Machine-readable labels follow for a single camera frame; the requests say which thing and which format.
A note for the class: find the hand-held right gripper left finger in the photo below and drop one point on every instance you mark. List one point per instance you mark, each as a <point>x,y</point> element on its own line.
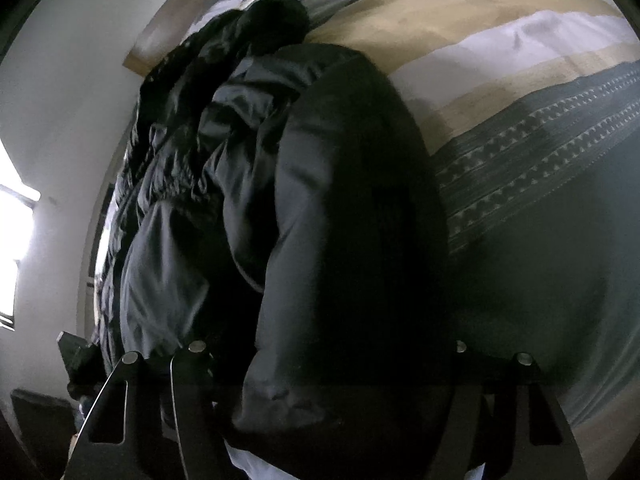
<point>187,390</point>

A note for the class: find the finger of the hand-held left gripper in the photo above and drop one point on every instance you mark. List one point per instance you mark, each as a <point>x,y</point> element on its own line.
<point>82,365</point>

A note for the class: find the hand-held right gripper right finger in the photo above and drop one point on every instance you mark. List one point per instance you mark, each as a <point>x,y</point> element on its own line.
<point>530,395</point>

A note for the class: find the black puffer jacket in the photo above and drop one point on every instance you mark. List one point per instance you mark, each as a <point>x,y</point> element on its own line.
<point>320,220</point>

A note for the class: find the bright window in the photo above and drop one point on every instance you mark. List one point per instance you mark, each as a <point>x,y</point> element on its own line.
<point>12,240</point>

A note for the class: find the striped duvet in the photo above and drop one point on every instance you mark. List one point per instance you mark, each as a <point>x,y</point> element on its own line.
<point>525,110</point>

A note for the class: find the wooden headboard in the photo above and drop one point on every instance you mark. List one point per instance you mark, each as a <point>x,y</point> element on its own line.
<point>150,42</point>

